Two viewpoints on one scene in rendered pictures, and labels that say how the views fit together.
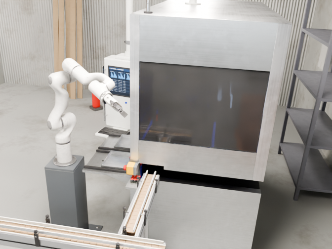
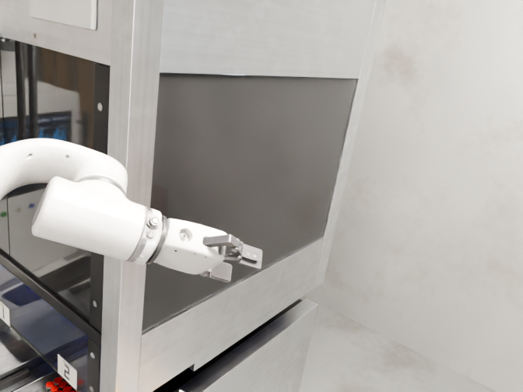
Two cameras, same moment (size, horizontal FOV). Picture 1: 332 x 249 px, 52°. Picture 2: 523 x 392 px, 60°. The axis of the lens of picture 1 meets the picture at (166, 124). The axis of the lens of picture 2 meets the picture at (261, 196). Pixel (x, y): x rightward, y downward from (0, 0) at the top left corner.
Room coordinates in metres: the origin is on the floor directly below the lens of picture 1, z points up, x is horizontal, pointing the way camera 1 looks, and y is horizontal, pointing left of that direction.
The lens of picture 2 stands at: (1.68, 0.86, 1.90)
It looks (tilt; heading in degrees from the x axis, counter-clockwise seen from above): 20 degrees down; 296
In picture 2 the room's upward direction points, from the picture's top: 9 degrees clockwise
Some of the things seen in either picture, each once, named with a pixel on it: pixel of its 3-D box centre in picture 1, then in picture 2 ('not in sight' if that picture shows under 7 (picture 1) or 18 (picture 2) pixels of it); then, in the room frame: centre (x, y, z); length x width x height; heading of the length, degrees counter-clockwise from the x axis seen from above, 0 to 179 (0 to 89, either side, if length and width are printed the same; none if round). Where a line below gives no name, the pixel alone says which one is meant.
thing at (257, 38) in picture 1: (208, 67); (66, 96); (3.20, -0.39, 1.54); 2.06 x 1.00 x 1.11; 171
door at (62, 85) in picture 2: not in sight; (52, 182); (2.52, 0.21, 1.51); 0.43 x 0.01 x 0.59; 171
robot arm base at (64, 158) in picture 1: (63, 151); not in sight; (2.49, 0.84, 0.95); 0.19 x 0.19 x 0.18
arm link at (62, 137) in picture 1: (65, 127); not in sight; (2.51, 0.82, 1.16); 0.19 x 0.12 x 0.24; 138
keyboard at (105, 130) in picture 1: (117, 132); not in sight; (3.18, 0.49, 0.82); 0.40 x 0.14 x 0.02; 70
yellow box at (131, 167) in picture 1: (131, 168); not in sight; (2.19, 0.24, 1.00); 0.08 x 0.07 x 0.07; 81
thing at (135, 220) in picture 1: (141, 201); not in sight; (1.89, 0.14, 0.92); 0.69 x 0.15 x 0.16; 171
